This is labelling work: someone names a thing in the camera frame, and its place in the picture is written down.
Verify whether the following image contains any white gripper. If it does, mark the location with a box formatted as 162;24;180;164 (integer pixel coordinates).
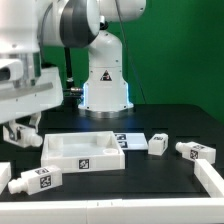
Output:
0;67;63;141

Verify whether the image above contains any white square table top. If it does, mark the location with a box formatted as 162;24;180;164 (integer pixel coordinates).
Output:
41;131;125;173

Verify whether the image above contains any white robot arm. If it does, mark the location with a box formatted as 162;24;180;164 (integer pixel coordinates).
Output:
0;0;146;147

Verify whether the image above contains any white left fence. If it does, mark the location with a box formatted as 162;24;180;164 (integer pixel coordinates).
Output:
0;162;11;194

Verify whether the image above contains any white fence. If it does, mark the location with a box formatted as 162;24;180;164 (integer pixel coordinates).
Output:
194;159;224;198
0;162;11;194
0;198;224;224

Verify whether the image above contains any white tag card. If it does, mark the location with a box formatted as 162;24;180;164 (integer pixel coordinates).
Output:
115;133;148;150

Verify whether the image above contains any white front fence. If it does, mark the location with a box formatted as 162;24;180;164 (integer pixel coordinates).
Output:
0;198;224;224

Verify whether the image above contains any white right fence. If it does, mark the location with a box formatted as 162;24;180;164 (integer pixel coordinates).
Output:
194;159;224;198

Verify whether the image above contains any black camera stand pole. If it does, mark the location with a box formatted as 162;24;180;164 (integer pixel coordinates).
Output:
63;47;83;105

